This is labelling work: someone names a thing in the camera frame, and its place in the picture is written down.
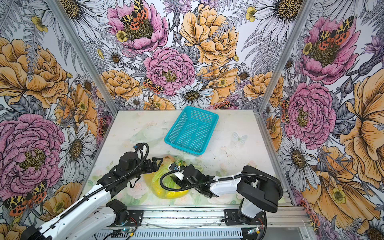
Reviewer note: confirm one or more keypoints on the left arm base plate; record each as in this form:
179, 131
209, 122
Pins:
132, 218

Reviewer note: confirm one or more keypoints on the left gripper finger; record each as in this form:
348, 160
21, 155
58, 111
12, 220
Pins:
153, 169
156, 162

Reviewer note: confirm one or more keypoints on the aluminium corner post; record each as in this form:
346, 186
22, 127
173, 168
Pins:
76, 42
291, 40

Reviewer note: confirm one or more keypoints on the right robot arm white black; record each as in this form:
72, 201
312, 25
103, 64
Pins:
261, 192

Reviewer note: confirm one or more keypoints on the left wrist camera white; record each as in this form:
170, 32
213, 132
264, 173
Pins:
139, 147

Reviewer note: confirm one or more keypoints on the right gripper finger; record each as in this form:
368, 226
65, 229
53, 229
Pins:
175, 168
178, 183

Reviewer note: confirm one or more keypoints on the aluminium front rail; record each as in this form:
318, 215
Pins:
191, 217

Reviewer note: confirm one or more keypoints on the teal plastic basket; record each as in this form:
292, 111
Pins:
192, 130

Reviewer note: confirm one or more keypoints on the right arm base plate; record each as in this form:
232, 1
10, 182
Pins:
233, 218

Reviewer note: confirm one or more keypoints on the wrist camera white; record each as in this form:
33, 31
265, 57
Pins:
179, 174
139, 147

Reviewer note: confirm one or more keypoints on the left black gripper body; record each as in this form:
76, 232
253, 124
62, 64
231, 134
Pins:
141, 168

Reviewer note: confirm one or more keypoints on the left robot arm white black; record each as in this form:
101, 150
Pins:
98, 208

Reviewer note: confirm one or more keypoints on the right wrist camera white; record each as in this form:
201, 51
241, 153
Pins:
179, 174

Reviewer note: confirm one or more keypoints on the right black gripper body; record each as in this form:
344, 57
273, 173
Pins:
187, 182

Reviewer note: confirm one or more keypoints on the left aluminium corner post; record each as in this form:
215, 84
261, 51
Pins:
76, 42

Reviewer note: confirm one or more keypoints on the white vented cable duct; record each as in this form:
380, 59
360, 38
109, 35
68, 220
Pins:
174, 234

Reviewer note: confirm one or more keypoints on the right aluminium corner post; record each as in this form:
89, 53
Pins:
291, 40

